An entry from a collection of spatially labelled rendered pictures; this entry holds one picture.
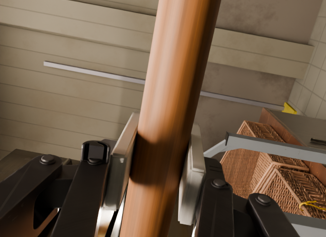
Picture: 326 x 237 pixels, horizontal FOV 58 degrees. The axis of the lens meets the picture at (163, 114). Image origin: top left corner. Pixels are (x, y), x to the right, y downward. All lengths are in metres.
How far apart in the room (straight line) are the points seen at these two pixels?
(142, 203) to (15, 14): 2.98
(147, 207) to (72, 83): 3.03
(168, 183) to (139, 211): 0.02
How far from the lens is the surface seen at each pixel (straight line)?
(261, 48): 2.82
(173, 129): 0.15
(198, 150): 0.15
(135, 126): 0.17
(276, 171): 1.22
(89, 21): 2.84
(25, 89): 3.42
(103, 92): 3.11
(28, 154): 2.08
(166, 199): 0.17
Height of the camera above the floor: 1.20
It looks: level
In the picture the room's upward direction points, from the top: 79 degrees counter-clockwise
